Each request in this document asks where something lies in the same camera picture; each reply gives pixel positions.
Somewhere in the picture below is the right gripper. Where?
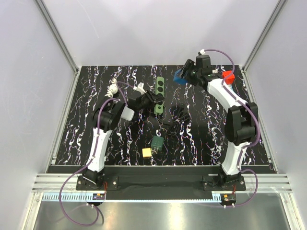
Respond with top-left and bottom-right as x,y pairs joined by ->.
176,59 -> 201,87

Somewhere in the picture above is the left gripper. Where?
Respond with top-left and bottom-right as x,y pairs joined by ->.
137,89 -> 165,111

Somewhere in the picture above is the green power strip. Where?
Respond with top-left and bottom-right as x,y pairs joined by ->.
154,77 -> 165,115

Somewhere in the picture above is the blue cube plug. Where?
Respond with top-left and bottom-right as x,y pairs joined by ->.
173,69 -> 187,85

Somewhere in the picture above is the dark green cube plug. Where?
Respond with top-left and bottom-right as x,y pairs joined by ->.
151,136 -> 164,153

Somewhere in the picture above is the red cube plug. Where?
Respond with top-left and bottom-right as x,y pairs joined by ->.
222,70 -> 235,85

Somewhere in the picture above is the yellow cube plug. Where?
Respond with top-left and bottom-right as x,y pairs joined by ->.
142,148 -> 152,158

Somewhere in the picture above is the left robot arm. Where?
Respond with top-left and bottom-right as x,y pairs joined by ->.
82,90 -> 165,190

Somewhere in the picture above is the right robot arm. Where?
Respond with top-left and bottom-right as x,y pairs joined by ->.
174,54 -> 260,190

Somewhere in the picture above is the black marbled mat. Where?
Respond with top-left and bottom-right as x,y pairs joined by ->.
55,64 -> 272,166

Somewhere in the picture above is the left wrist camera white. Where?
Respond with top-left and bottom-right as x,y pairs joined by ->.
133,82 -> 146,95

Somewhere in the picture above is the black coiled cable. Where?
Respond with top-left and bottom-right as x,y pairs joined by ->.
159,103 -> 190,136

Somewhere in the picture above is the white coiled cable left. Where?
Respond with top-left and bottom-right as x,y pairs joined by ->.
105,78 -> 119,99

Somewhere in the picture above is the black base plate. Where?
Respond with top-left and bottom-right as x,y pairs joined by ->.
47,164 -> 276,199

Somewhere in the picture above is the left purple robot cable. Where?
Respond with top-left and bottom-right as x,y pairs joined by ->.
59,81 -> 135,227

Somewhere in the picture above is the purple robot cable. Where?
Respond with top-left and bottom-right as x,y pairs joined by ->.
203,48 -> 261,208
59,81 -> 135,227

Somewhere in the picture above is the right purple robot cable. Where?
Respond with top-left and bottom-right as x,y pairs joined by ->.
203,48 -> 261,208

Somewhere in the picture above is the aluminium frame rail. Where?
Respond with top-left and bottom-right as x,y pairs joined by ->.
32,174 -> 292,203

